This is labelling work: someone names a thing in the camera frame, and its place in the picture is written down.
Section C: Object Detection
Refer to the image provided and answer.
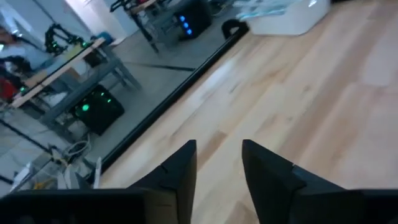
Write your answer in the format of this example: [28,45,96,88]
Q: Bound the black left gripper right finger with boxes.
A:
[241,139,398,224]

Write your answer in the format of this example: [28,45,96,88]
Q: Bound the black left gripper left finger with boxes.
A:
[0,139,198,224]

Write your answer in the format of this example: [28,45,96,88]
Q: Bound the white plastic bin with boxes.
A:
[231,0,332,37]

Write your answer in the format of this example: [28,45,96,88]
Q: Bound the black computer green lights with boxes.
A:
[70,84,126,136]

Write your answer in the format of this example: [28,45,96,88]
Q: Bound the wooden top workbench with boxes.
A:
[11,37,144,138]

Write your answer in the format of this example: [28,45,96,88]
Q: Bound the black clamp on table edge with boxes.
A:
[221,18,250,40]

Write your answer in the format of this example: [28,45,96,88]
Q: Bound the black computer blue lights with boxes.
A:
[173,1,214,41]

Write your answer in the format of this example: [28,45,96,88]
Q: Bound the red background object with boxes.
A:
[0,77,17,101]

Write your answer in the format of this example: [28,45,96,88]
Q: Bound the person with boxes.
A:
[0,24,50,74]

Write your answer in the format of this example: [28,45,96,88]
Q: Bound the black aluminium table frame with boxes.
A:
[85,26,251,184]

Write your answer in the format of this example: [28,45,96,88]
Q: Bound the white floor cables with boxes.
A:
[60,139,93,160]

